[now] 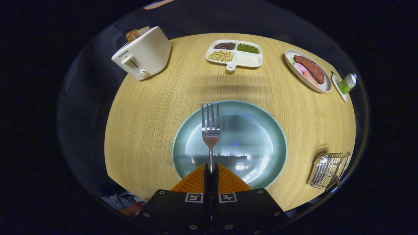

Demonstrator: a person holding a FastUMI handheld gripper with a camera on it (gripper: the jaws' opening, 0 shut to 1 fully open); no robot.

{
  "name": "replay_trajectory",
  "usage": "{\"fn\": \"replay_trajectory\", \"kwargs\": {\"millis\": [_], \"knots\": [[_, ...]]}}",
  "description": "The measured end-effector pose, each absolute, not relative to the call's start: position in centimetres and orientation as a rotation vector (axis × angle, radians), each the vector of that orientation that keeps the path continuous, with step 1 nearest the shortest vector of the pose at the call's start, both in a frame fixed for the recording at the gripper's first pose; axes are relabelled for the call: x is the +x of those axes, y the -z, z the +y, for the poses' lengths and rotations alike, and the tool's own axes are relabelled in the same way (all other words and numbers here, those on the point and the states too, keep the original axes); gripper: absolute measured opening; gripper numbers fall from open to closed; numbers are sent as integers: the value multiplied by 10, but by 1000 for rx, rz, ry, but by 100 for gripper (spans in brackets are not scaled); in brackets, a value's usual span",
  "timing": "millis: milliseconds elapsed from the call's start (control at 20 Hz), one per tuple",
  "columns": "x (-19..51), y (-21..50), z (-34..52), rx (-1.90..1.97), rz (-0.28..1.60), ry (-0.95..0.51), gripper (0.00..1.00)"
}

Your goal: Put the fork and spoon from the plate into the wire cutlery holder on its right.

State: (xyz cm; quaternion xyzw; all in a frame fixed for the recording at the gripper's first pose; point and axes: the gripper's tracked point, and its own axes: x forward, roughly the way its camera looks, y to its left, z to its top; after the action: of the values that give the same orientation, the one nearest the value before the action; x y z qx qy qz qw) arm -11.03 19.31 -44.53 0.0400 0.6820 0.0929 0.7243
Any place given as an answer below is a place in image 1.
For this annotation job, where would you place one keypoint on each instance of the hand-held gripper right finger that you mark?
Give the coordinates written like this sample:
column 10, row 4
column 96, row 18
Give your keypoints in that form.
column 215, row 182

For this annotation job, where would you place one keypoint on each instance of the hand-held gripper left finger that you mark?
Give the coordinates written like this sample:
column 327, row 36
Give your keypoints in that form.
column 206, row 182

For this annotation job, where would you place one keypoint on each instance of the silver fork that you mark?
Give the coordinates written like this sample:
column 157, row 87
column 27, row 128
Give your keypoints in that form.
column 211, row 135

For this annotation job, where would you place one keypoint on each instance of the light blue plate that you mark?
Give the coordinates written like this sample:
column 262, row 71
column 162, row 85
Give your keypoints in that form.
column 248, row 143

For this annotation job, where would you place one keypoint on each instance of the perforated metal basket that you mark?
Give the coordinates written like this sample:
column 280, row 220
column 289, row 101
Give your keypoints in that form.
column 328, row 171

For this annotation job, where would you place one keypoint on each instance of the white divided dish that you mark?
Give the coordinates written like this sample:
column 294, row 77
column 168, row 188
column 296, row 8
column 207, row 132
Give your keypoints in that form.
column 248, row 60

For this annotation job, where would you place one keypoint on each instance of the pile of yellow soybeans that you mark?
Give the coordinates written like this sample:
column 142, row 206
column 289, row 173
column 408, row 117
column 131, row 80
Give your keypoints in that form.
column 221, row 55

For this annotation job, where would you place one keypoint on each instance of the pile of dark beans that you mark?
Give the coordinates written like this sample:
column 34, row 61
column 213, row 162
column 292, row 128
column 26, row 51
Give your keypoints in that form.
column 224, row 45

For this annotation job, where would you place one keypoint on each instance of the pile of green beans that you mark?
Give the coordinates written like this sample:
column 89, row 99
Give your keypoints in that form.
column 247, row 48

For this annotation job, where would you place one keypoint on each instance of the white toaster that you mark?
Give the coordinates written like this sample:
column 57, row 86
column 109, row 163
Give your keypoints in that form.
column 147, row 55

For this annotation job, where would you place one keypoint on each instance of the pink ham slices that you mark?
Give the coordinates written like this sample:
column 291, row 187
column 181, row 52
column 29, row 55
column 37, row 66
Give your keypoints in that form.
column 303, row 72

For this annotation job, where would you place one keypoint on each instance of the green lettuce leaf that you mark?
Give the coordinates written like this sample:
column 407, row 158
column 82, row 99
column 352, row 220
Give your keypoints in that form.
column 291, row 60

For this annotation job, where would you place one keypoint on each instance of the round white plate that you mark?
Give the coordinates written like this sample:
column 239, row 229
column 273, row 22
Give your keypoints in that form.
column 326, row 86

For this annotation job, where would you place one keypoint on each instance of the brown meat steak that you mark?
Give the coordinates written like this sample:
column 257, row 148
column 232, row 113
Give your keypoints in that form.
column 310, row 68

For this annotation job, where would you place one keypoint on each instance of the small white square coaster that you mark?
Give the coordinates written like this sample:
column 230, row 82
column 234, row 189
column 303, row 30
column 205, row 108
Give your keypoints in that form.
column 342, row 96

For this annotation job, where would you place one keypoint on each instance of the green drink bottle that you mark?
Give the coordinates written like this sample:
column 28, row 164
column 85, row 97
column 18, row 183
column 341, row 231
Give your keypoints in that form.
column 346, row 84

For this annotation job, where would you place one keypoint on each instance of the toast bread slice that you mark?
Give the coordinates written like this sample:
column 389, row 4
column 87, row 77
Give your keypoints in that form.
column 135, row 33

